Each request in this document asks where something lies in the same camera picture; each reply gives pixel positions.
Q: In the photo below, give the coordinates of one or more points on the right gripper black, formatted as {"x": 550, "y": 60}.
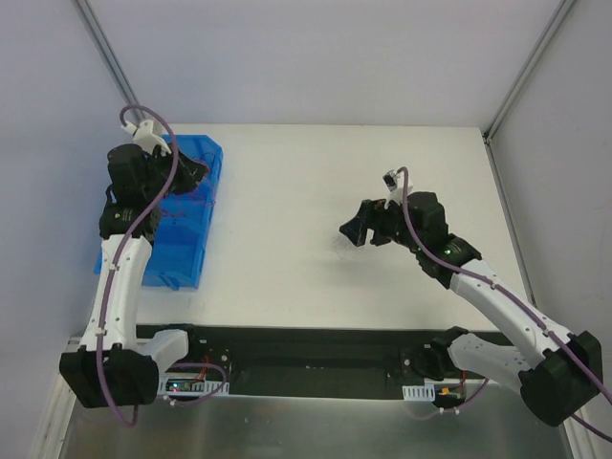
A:
{"x": 377, "y": 222}

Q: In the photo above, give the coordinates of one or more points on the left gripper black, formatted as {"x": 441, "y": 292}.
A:
{"x": 178, "y": 165}

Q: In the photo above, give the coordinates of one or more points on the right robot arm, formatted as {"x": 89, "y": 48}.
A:
{"x": 553, "y": 370}

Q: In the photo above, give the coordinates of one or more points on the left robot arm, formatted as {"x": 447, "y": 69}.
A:
{"x": 110, "y": 366}

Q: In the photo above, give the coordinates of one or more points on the blue plastic bin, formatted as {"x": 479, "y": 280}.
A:
{"x": 179, "y": 242}

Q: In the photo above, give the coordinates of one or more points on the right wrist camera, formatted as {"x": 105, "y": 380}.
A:
{"x": 394, "y": 181}

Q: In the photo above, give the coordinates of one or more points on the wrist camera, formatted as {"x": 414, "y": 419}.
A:
{"x": 394, "y": 181}
{"x": 146, "y": 137}

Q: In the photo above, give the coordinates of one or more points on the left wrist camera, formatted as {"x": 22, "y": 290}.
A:
{"x": 146, "y": 137}

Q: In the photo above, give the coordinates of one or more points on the right white cable duct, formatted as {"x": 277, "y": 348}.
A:
{"x": 419, "y": 393}

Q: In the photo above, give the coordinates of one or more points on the white cable duct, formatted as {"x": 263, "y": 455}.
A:
{"x": 419, "y": 393}
{"x": 181, "y": 387}

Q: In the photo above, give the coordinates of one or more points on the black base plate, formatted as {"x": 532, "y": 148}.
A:
{"x": 317, "y": 363}

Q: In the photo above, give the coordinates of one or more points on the left aluminium frame post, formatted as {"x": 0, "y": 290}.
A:
{"x": 105, "y": 50}

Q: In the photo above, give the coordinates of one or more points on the aluminium frame post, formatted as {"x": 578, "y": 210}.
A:
{"x": 527, "y": 70}
{"x": 105, "y": 50}

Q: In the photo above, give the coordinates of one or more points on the left white cable duct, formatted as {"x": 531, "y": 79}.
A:
{"x": 181, "y": 387}

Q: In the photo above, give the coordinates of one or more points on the right aluminium frame post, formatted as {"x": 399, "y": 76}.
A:
{"x": 527, "y": 70}

